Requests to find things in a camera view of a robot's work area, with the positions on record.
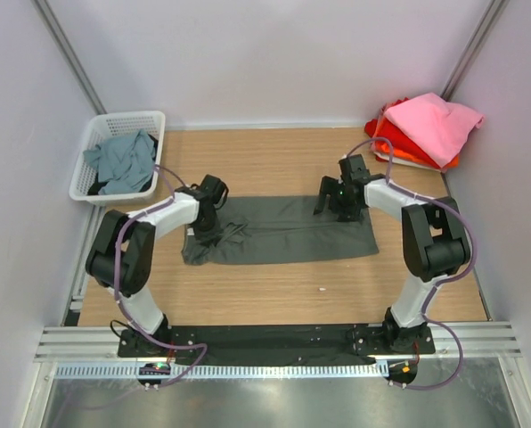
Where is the aluminium corner post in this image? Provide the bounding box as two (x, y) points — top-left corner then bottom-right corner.
(440, 0), (510, 102)
(31, 0), (107, 115)

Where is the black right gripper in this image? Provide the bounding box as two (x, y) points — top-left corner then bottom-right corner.
(314, 177), (361, 223)

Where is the red folded t-shirt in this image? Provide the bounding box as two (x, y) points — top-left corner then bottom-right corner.
(364, 98), (428, 156)

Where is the light blue t-shirt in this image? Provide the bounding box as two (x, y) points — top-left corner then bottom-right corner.
(84, 129), (159, 196)

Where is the dark grey t-shirt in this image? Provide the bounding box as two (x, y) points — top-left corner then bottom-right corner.
(182, 195), (379, 266)

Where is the white plastic basket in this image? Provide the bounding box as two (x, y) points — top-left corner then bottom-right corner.
(69, 111), (166, 206)

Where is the orange folded t-shirt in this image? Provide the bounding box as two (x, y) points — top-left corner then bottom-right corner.
(372, 141), (460, 169)

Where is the aluminium frame rail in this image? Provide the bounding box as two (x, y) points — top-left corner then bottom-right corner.
(35, 321), (521, 361)

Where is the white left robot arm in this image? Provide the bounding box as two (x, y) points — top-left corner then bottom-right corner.
(85, 175), (229, 357)

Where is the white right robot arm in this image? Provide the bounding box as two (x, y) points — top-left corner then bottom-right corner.
(314, 155), (471, 353)

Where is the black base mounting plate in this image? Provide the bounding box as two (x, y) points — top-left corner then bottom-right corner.
(117, 324), (436, 365)

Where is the white folded t-shirt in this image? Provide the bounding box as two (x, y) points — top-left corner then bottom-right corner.
(374, 152), (445, 173)

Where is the right aluminium corner post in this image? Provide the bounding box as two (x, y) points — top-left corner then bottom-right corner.
(440, 0), (510, 102)

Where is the left aluminium corner post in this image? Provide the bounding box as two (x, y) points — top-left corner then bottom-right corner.
(31, 0), (107, 115)

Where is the slotted white cable duct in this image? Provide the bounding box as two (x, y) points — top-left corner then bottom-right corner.
(54, 361), (388, 380)

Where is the pink folded t-shirt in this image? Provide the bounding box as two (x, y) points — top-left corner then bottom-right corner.
(383, 93), (486, 169)

